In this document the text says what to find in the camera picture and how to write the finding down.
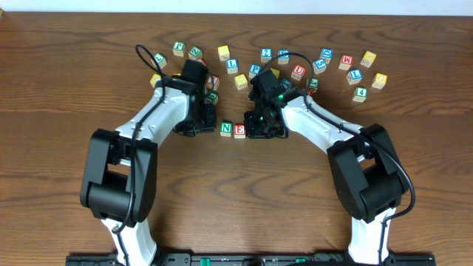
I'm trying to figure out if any green N wooden block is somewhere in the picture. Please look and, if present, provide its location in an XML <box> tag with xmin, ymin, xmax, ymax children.
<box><xmin>220</xmin><ymin>121</ymin><xmax>233</xmax><ymax>137</ymax></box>

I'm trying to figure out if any red E wooden block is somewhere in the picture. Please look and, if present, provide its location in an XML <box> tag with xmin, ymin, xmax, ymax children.
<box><xmin>234</xmin><ymin>124</ymin><xmax>246</xmax><ymax>139</ymax></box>

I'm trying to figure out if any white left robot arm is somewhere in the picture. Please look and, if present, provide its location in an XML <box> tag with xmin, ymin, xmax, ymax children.
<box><xmin>80</xmin><ymin>74</ymin><xmax>215</xmax><ymax>265</ymax></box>

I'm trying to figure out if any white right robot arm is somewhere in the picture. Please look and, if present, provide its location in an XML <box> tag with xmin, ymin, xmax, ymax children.
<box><xmin>245</xmin><ymin>86</ymin><xmax>415</xmax><ymax>265</ymax></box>

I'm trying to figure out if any green B wooden block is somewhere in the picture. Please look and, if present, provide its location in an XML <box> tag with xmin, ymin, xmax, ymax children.
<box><xmin>205</xmin><ymin>92</ymin><xmax>218</xmax><ymax>106</ymax></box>

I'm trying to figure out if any red I wooden block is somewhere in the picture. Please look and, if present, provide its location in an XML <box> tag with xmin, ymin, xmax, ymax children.
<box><xmin>205</xmin><ymin>75</ymin><xmax>220</xmax><ymax>91</ymax></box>

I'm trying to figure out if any yellow Q wooden block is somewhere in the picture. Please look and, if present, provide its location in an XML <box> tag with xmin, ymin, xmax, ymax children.
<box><xmin>234</xmin><ymin>74</ymin><xmax>248</xmax><ymax>90</ymax></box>

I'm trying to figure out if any yellow G wooden block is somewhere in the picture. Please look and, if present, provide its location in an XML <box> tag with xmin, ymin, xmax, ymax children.
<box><xmin>270</xmin><ymin>68</ymin><xmax>280</xmax><ymax>78</ymax></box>

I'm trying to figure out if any blue P wooden block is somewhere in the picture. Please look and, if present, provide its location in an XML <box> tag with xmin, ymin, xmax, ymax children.
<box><xmin>248</xmin><ymin>64</ymin><xmax>262</xmax><ymax>79</ymax></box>

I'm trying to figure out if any red A wooden block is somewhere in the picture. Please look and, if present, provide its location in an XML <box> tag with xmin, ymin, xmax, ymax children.
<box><xmin>197</xmin><ymin>58</ymin><xmax>206</xmax><ymax>66</ymax></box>

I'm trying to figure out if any yellow C wooden block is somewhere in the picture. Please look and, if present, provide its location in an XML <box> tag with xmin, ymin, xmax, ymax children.
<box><xmin>150</xmin><ymin>74</ymin><xmax>161</xmax><ymax>88</ymax></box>

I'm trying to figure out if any blue L wooden block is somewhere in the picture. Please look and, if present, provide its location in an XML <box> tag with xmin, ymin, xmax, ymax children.
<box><xmin>226</xmin><ymin>58</ymin><xmax>239</xmax><ymax>74</ymax></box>

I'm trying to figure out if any green F wooden block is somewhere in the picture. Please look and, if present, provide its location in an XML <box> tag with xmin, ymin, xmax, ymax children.
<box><xmin>306</xmin><ymin>78</ymin><xmax>319</xmax><ymax>92</ymax></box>

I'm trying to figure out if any green Z wooden block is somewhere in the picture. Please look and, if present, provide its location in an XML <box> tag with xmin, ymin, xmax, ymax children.
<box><xmin>188</xmin><ymin>46</ymin><xmax>203</xmax><ymax>61</ymax></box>

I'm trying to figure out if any blue D wooden block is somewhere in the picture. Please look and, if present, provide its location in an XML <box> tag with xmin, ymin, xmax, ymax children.
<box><xmin>278</xmin><ymin>50</ymin><xmax>290</xmax><ymax>64</ymax></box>

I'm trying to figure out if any blue 2 wooden block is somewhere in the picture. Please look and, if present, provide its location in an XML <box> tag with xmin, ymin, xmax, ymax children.
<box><xmin>261</xmin><ymin>47</ymin><xmax>273</xmax><ymax>64</ymax></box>

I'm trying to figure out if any green 7 wooden block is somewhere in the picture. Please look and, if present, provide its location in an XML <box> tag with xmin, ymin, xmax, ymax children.
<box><xmin>154</xmin><ymin>53</ymin><xmax>167</xmax><ymax>69</ymax></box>

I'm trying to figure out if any yellow 6 wooden block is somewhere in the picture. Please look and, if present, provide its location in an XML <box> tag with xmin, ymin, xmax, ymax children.
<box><xmin>217</xmin><ymin>45</ymin><xmax>231</xmax><ymax>61</ymax></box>

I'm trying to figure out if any green J wooden block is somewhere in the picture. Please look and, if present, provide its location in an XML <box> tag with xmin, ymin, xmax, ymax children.
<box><xmin>172</xmin><ymin>41</ymin><xmax>186</xmax><ymax>57</ymax></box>

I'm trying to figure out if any blue 5 wooden block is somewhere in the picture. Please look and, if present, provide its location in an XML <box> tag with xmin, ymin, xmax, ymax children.
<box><xmin>313</xmin><ymin>58</ymin><xmax>327</xmax><ymax>75</ymax></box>

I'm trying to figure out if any blue D block right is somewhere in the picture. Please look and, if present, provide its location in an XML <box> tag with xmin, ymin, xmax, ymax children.
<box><xmin>320</xmin><ymin>48</ymin><xmax>333</xmax><ymax>64</ymax></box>

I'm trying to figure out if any green 4 wooden block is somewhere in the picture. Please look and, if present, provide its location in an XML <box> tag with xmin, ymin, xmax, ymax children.
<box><xmin>352</xmin><ymin>86</ymin><xmax>368</xmax><ymax>103</ymax></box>

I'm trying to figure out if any blue L block right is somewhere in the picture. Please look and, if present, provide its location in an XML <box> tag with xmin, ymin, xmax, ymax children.
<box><xmin>347</xmin><ymin>69</ymin><xmax>363</xmax><ymax>85</ymax></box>

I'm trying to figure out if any red M wooden block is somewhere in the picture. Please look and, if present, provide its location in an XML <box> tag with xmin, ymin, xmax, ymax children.
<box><xmin>338</xmin><ymin>55</ymin><xmax>353</xmax><ymax>70</ymax></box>

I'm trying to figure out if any yellow block far right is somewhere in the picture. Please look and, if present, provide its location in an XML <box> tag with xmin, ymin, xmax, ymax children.
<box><xmin>360</xmin><ymin>50</ymin><xmax>377</xmax><ymax>68</ymax></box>

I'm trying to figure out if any yellow G block right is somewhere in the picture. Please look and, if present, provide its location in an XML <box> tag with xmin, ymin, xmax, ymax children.
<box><xmin>372</xmin><ymin>72</ymin><xmax>387</xmax><ymax>89</ymax></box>

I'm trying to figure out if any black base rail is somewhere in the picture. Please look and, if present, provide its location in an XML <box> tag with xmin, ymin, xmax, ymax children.
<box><xmin>65</xmin><ymin>253</ymin><xmax>436</xmax><ymax>266</ymax></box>

